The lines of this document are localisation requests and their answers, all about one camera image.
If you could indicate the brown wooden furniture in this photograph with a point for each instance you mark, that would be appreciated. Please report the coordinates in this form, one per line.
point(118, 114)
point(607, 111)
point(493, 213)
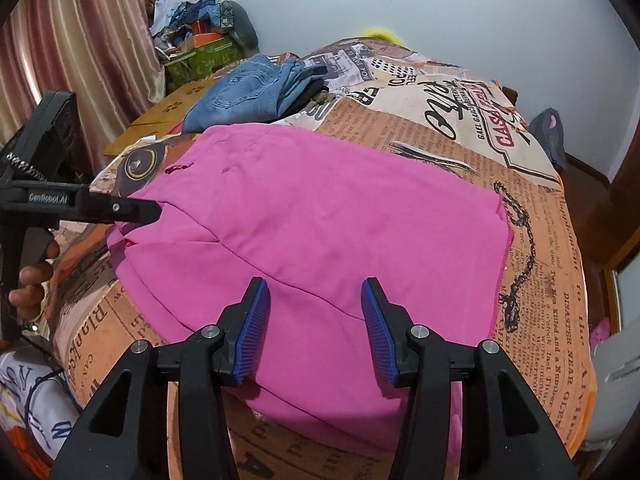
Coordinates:
point(592, 215)

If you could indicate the yellow plush object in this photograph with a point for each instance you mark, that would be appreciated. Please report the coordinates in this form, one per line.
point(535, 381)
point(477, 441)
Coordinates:
point(382, 35)

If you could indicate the pink pants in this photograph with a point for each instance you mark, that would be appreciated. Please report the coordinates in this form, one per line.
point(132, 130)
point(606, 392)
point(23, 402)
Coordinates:
point(325, 210)

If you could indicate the pile of mixed clothes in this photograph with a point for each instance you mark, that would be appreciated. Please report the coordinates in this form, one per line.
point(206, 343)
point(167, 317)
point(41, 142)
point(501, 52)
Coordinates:
point(200, 17)

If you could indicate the newspaper print blanket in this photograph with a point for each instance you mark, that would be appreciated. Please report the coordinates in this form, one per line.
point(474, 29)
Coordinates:
point(540, 260)

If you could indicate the blue jeans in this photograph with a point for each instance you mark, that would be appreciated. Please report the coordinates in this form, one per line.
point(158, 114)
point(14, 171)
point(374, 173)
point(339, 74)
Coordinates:
point(240, 95)

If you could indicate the dark grey bag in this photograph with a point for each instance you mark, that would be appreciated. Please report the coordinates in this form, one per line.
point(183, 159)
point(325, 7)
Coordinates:
point(547, 135)

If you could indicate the pink shoe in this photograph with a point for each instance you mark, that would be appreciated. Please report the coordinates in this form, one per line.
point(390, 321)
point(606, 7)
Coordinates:
point(600, 332)

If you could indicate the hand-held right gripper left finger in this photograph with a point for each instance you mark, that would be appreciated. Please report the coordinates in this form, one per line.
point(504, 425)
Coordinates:
point(252, 327)

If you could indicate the green patterned box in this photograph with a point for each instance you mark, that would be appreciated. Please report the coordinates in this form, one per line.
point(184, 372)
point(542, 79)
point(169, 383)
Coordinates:
point(200, 62)

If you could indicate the striped pink curtain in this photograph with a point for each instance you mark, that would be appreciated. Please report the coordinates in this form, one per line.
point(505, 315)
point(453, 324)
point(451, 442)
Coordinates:
point(75, 25)

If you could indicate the person's left hand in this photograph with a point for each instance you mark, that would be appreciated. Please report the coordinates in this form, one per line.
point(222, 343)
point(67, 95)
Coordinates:
point(30, 292)

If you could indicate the white printed cloth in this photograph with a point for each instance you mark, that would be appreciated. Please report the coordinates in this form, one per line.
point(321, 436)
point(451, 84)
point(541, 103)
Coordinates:
point(30, 400)

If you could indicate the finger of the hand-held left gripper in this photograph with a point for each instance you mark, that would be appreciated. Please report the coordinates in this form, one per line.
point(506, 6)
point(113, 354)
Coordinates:
point(127, 208)

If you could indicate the dark folded clothes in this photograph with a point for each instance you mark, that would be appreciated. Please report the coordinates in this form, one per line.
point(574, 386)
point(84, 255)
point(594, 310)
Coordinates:
point(307, 87)

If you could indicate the white plastic object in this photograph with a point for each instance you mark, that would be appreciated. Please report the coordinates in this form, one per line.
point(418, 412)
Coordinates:
point(617, 385)

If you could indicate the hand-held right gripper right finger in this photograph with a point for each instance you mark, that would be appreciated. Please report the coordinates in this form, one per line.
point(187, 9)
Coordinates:
point(381, 332)

